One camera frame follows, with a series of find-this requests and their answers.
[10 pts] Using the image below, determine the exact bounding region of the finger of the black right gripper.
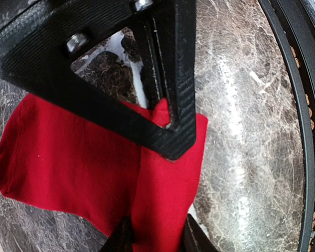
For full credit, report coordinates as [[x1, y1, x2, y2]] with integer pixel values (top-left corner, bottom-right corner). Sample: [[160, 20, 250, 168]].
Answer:
[[0, 1, 197, 160]]

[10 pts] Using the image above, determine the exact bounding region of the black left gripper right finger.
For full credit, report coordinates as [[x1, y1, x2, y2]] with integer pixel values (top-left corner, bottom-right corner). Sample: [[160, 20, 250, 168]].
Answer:
[[182, 214, 218, 252]]

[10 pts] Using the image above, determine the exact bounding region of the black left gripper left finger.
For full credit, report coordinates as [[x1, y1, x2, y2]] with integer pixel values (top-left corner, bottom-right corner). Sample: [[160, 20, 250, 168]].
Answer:
[[99, 217, 133, 252]]

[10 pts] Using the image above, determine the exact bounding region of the red sock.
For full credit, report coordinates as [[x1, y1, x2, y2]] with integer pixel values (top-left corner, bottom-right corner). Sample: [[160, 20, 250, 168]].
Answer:
[[0, 94, 208, 251]]

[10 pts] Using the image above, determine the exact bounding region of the black front rail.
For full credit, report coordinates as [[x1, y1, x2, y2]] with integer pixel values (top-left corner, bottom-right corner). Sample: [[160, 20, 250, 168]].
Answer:
[[259, 1, 315, 251]]

